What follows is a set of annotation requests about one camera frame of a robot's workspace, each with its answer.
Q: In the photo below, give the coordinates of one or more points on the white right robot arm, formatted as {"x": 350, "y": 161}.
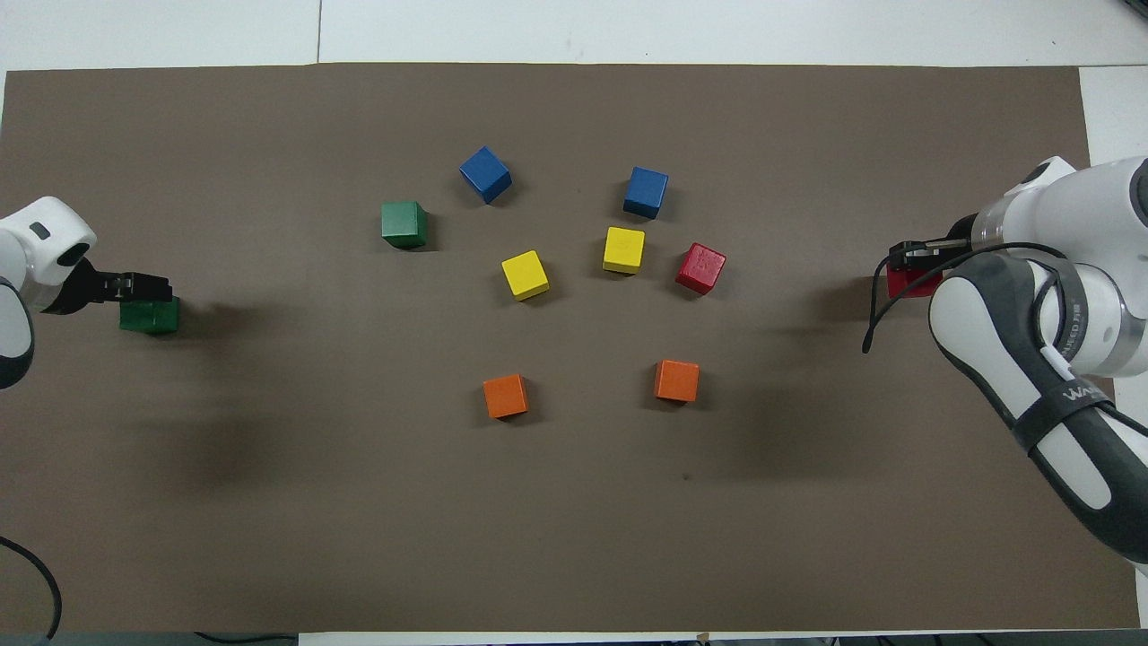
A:
{"x": 1076, "y": 215}

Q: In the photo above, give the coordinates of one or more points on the orange wooden block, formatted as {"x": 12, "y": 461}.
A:
{"x": 676, "y": 380}
{"x": 506, "y": 396}

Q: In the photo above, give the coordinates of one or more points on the brown table mat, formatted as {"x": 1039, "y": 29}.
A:
{"x": 359, "y": 502}

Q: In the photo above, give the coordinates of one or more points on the blue wooden block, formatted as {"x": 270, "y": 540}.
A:
{"x": 646, "y": 192}
{"x": 485, "y": 174}

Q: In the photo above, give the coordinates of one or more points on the yellow wooden block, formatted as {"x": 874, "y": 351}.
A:
{"x": 623, "y": 249}
{"x": 525, "y": 274}

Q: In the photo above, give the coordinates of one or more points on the red wooden block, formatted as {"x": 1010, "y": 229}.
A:
{"x": 700, "y": 268}
{"x": 906, "y": 285}

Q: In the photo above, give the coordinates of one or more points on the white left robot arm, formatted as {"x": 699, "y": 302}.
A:
{"x": 45, "y": 224}

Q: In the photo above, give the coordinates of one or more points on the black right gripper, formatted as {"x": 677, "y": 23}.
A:
{"x": 960, "y": 238}

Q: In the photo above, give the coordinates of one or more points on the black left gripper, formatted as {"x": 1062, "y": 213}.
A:
{"x": 81, "y": 287}

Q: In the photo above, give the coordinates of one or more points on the green wooden block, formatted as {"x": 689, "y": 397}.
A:
{"x": 152, "y": 319}
{"x": 404, "y": 224}

